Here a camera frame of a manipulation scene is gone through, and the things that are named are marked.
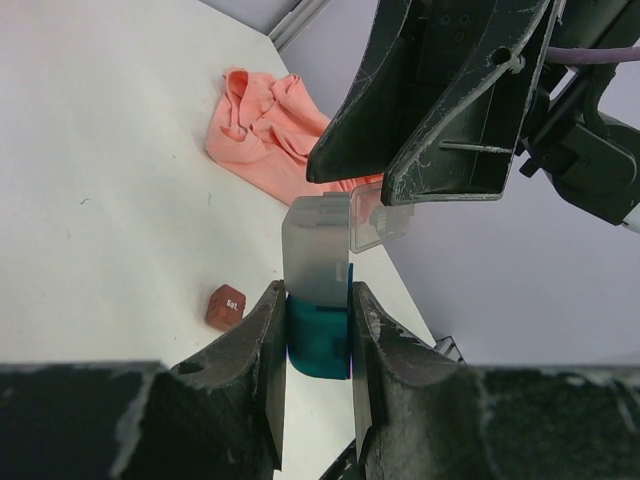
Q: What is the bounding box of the grey pill box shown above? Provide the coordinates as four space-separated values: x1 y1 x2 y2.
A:
281 182 415 308

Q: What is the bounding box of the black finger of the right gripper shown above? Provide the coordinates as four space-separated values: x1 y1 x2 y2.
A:
306 1 495 183
381 23 551 206

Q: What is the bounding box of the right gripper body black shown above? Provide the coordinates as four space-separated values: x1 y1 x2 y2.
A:
389 1 610 85

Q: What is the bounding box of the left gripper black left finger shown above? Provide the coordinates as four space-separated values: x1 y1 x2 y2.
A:
1 281 286 479

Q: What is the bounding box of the teal pill box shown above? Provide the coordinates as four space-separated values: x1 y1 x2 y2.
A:
284 261 354 380

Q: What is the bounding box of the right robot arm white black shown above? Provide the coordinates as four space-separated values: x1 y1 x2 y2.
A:
306 1 639 228

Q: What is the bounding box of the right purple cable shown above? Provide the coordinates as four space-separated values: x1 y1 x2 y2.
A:
547 45 640 65

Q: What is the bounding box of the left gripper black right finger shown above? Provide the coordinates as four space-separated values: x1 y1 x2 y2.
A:
351 282 639 479

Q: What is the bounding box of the pink shirt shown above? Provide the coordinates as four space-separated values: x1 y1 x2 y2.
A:
204 67 382 206

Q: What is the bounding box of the red pill box right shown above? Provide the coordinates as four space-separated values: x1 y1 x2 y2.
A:
205 284 246 332

